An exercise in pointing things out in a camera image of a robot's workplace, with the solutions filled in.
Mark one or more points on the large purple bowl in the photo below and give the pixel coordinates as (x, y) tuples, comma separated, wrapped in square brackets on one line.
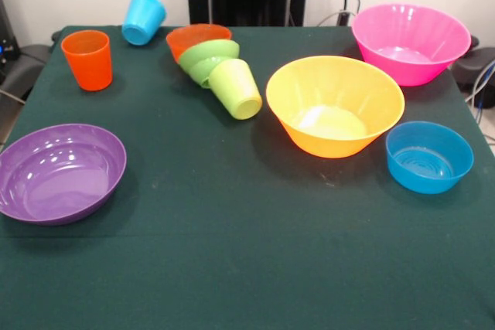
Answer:
[(58, 175)]

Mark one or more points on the large yellow-orange bowl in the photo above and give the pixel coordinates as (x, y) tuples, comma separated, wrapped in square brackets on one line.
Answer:
[(332, 94)]

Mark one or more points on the green plastic cup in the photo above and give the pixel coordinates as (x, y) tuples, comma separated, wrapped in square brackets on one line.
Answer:
[(237, 90)]

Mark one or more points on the orange round bowl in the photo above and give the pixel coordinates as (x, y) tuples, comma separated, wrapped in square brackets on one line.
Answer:
[(185, 38)]

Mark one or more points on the green stepped bowl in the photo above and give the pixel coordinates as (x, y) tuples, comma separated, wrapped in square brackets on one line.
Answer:
[(205, 57)]

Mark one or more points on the dark green tablecloth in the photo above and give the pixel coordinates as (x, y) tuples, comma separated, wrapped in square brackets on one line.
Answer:
[(270, 268)]

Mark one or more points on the large pink bowl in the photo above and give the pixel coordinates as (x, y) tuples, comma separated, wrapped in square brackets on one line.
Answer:
[(410, 36)]

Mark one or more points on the black power adapter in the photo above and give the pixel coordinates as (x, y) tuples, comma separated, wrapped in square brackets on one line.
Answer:
[(343, 18)]

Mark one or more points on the black computer case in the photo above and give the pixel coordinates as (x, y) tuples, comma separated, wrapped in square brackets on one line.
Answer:
[(7, 44)]

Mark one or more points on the blue plastic cup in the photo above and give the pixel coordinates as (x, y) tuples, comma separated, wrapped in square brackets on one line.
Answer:
[(143, 21)]

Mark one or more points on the orange plastic cup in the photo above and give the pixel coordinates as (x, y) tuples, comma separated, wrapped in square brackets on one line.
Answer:
[(91, 67)]

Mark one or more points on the black equipment base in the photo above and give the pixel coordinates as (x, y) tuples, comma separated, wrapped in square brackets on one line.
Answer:
[(477, 65)]

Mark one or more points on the blue round bowl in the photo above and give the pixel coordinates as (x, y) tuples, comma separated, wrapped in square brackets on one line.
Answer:
[(429, 167)]

